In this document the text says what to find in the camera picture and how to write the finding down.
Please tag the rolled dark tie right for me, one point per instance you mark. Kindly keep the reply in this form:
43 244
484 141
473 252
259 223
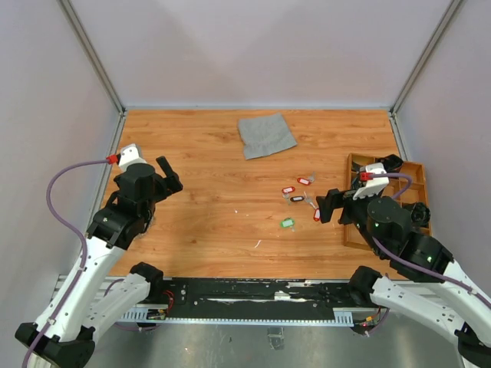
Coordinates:
419 214

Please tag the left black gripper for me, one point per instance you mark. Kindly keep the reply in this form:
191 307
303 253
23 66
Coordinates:
168 185

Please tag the rolled black tie top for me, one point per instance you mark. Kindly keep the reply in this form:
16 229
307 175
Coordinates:
391 163

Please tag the grey cloth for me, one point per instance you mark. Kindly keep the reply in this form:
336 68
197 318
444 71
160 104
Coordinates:
264 136

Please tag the red key tag lower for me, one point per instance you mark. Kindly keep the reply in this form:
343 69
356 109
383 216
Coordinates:
317 214

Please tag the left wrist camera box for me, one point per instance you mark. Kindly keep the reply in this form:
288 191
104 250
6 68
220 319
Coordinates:
130 155

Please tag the dark brown key tag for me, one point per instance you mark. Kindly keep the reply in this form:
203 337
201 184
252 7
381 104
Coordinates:
299 198

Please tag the red key tag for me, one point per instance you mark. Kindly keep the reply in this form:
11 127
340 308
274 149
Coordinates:
306 181
317 214
287 191

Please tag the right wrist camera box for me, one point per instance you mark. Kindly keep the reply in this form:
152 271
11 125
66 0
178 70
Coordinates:
373 179

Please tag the green key tag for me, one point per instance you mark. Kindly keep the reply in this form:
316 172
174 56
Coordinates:
288 223

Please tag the red key tag middle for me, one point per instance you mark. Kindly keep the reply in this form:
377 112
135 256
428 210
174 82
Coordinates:
287 191

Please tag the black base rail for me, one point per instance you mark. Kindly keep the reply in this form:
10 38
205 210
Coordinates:
254 298

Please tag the wooden compartment tray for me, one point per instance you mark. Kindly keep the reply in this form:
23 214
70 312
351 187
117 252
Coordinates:
416 193

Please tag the red key tag upper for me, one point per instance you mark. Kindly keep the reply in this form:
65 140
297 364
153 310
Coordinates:
306 181

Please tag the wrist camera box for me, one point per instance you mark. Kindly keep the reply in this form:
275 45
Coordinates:
373 179
130 155

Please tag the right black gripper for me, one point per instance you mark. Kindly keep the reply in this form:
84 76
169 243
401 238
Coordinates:
334 198

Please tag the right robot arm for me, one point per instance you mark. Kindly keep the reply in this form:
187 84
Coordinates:
392 230

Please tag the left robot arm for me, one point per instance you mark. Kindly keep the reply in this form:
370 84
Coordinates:
66 333

